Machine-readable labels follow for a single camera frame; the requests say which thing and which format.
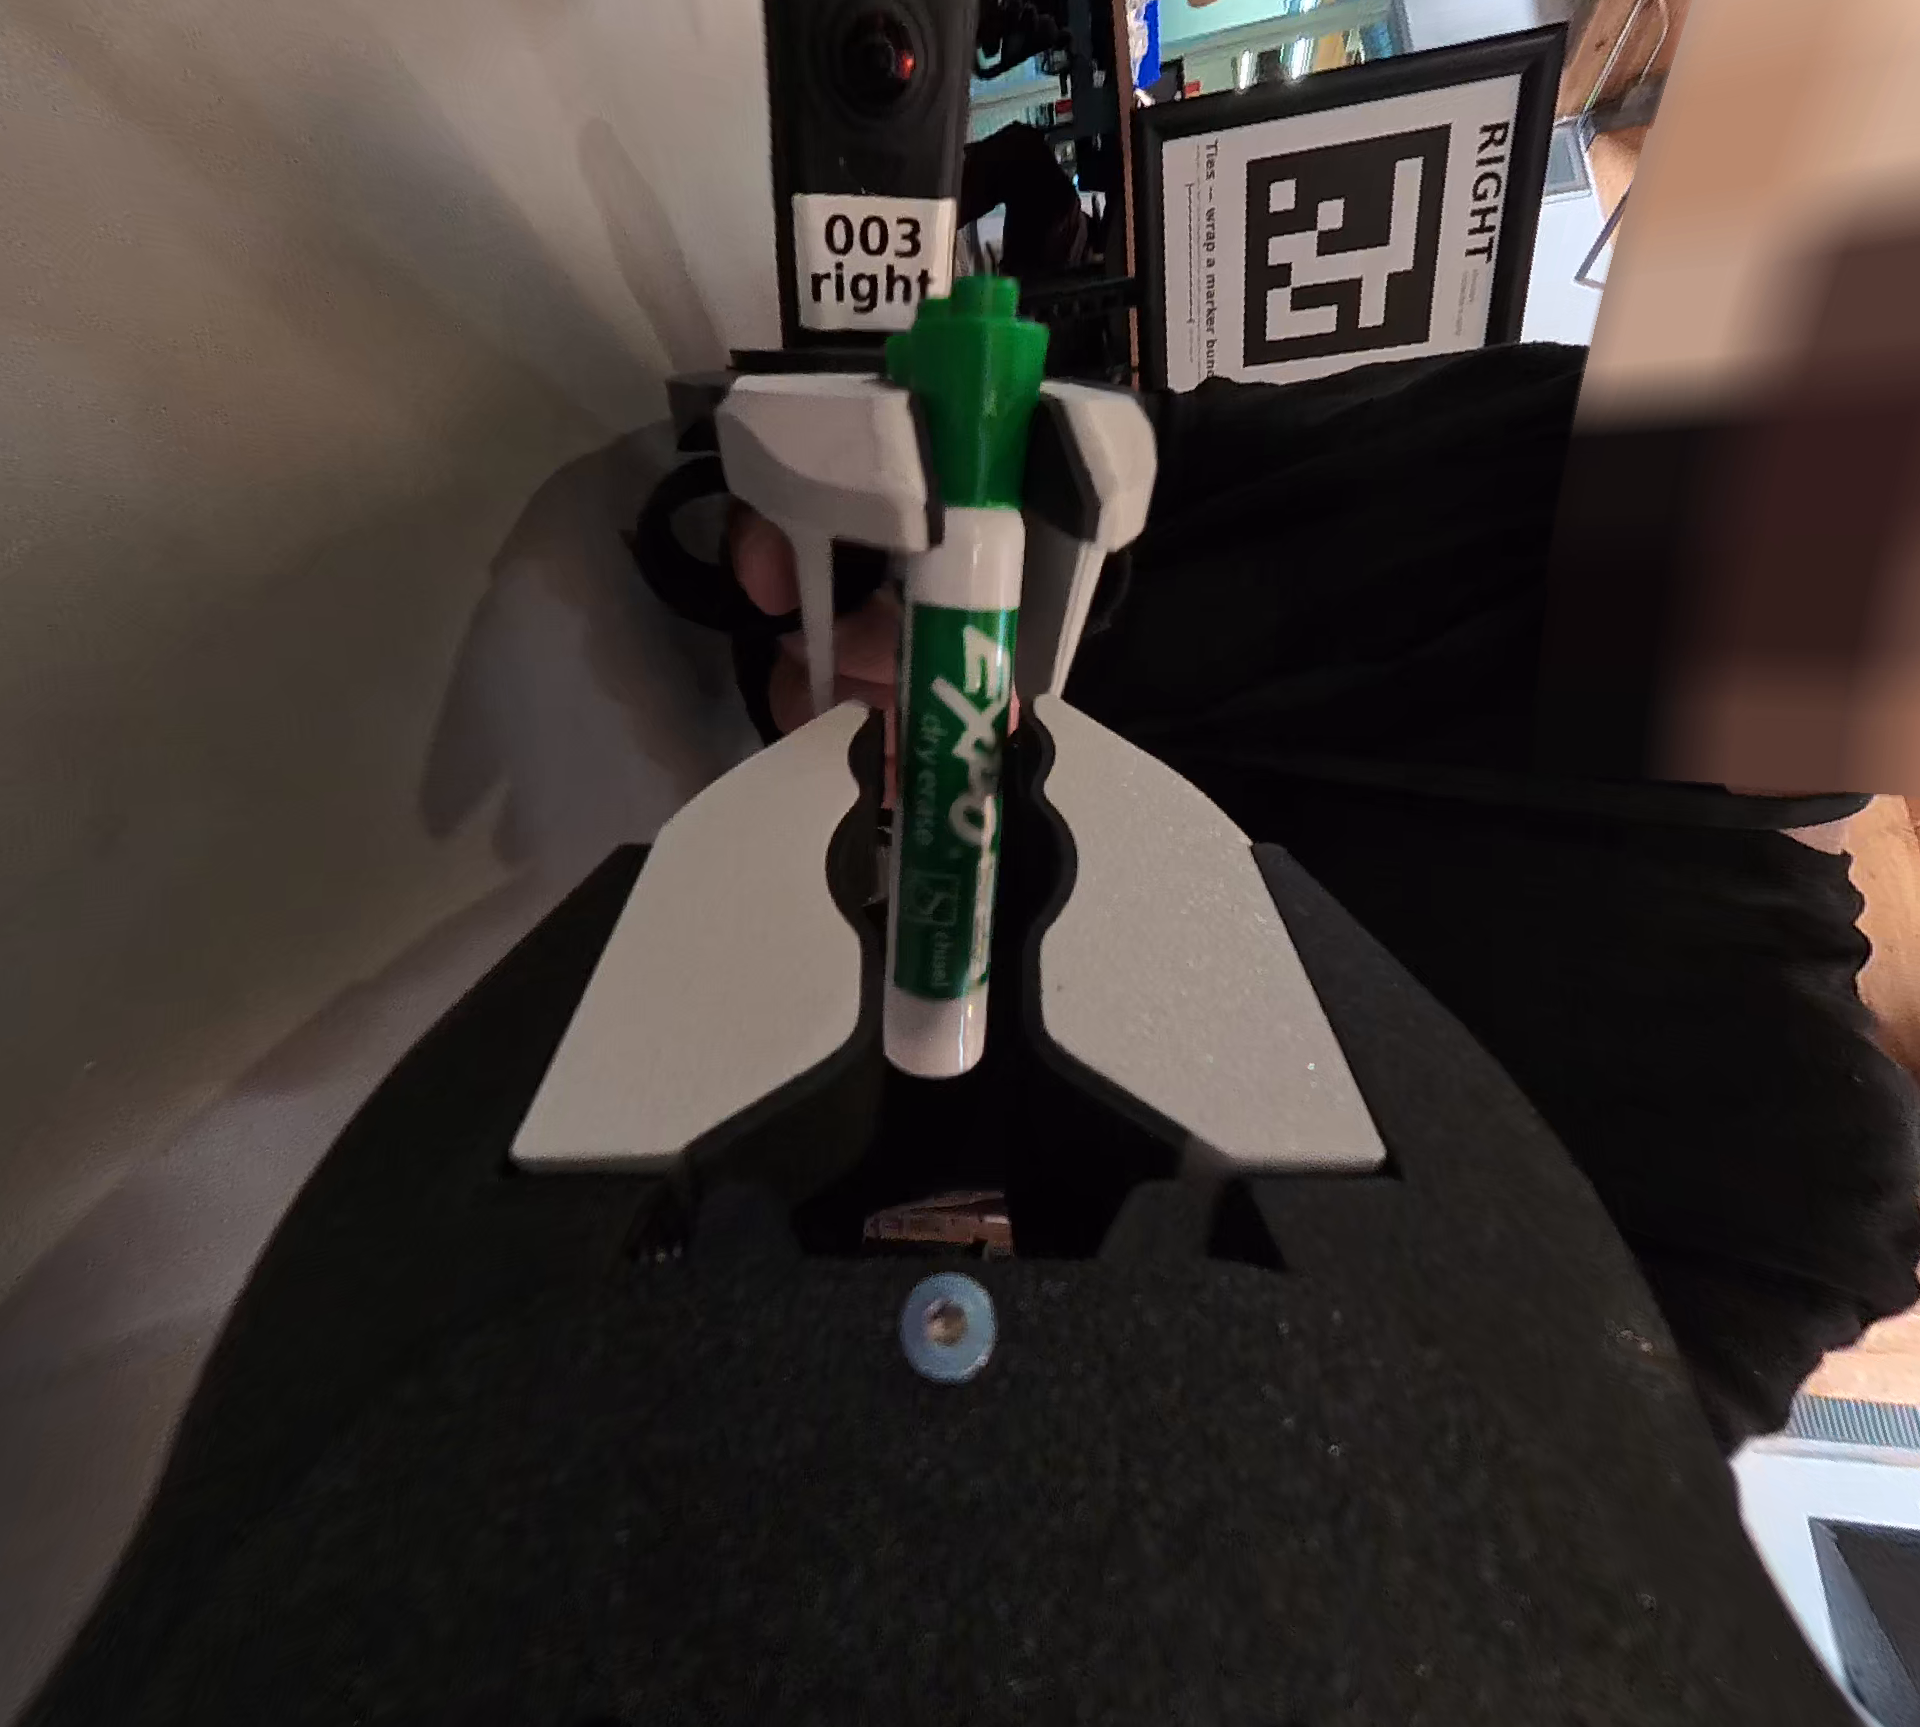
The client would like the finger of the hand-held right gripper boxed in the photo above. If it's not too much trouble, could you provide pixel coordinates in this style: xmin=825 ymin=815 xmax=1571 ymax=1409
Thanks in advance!
xmin=715 ymin=374 xmax=945 ymax=712
xmin=1032 ymin=382 xmax=1163 ymax=698

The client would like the person's right hand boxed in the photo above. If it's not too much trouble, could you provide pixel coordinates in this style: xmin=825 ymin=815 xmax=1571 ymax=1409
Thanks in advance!
xmin=727 ymin=510 xmax=908 ymax=746

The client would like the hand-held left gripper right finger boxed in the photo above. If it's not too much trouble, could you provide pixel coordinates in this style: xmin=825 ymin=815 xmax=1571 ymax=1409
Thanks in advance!
xmin=1016 ymin=692 xmax=1393 ymax=1177

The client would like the green dry erase marker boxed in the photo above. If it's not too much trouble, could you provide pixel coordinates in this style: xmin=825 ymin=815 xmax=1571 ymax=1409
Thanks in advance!
xmin=881 ymin=276 xmax=1050 ymax=1077

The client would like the black framed marker sign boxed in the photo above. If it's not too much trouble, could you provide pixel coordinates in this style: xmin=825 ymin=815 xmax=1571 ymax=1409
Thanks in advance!
xmin=1129 ymin=24 xmax=1573 ymax=398

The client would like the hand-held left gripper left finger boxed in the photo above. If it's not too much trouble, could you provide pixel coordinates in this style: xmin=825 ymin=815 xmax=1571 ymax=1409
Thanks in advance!
xmin=506 ymin=700 xmax=890 ymax=1181

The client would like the dark metal shelf rack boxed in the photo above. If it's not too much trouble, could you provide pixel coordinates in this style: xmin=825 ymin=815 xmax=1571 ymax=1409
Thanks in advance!
xmin=961 ymin=0 xmax=1165 ymax=386

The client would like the person's black sweater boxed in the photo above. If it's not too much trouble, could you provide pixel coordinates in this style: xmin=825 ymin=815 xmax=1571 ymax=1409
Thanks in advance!
xmin=1034 ymin=340 xmax=1920 ymax=1447

